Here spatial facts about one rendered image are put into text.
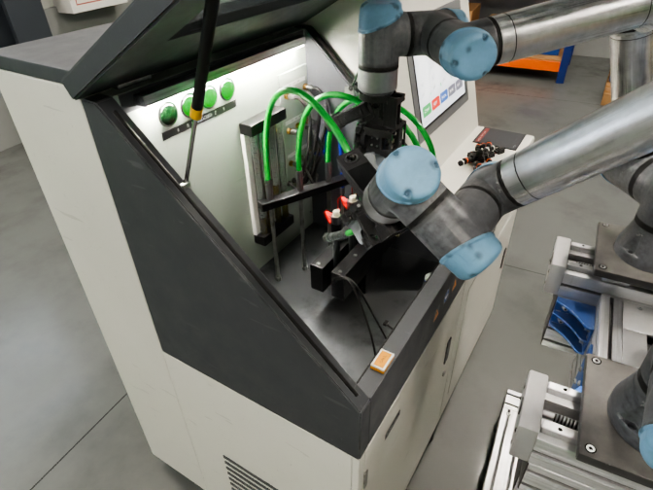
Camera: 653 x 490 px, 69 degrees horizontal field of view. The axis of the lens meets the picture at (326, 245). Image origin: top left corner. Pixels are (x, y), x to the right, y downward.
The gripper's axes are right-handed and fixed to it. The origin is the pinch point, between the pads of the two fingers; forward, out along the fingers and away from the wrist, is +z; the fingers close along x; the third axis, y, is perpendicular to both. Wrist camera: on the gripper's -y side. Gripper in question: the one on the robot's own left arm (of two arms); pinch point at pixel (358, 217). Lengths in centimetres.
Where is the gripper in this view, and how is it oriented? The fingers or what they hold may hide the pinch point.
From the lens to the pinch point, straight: 94.7
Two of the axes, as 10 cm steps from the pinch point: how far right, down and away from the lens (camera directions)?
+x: 8.9, -4.2, 1.7
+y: 4.4, 8.9, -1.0
